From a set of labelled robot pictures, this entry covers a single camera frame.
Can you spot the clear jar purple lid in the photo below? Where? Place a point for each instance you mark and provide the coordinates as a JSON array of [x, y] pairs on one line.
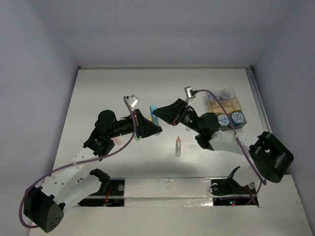
[[225, 94]]

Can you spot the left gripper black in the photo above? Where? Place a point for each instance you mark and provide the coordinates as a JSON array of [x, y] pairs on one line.
[[143, 127]]

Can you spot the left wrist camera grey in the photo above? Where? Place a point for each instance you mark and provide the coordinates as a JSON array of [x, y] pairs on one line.
[[132, 100]]

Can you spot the blue marker cap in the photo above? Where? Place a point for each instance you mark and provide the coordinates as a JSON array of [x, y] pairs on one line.
[[152, 109]]

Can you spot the blue highlighter marker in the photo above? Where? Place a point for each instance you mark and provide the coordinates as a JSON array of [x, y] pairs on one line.
[[155, 121]]

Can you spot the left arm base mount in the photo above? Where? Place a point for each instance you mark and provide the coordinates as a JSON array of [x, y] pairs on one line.
[[112, 197]]

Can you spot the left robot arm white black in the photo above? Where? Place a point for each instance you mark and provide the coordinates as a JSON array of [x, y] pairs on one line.
[[46, 201]]

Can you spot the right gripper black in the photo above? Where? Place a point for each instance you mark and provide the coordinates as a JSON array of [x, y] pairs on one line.
[[174, 113]]

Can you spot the blue patterned tape roll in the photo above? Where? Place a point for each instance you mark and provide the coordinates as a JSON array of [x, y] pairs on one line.
[[237, 118]]

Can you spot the red-orange highlighter marker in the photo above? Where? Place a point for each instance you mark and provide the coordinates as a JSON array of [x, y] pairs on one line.
[[178, 147]]

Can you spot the three-compartment desk organizer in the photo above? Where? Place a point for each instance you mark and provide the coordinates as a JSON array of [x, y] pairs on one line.
[[230, 105]]

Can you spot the pink highlighter marker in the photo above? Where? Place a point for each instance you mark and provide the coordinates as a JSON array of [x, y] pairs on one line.
[[117, 141]]

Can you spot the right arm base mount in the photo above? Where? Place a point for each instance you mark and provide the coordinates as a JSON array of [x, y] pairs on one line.
[[227, 192]]

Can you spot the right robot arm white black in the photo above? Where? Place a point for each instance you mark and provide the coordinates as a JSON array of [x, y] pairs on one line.
[[268, 159]]

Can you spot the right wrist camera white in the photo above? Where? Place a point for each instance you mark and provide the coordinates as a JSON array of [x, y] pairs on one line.
[[190, 92]]

